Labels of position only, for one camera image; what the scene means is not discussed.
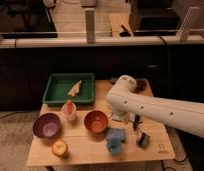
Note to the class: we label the orange bowl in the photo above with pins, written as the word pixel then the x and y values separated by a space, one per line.
pixel 96 121

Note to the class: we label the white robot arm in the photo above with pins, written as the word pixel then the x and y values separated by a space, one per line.
pixel 183 115

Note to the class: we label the dark grape bunch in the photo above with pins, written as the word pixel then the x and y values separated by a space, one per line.
pixel 141 85

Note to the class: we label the red-capped white bottle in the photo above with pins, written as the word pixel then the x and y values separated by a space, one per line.
pixel 69 110

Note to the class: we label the green plastic tray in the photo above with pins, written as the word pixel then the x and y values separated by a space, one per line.
pixel 59 85

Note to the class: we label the light blue cloth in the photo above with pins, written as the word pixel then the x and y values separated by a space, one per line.
pixel 132 117

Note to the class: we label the black marker tool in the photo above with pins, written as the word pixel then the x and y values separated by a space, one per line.
pixel 136 122

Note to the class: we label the wooden folding table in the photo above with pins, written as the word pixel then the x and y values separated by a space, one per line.
pixel 87 148

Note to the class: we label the blue cup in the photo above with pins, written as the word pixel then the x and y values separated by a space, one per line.
pixel 114 146

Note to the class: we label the purple bowl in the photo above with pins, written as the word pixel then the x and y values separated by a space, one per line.
pixel 46 125

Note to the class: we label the small black white box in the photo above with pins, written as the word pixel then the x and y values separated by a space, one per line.
pixel 143 140

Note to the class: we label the yellow red apple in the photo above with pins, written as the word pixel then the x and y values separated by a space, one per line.
pixel 60 148

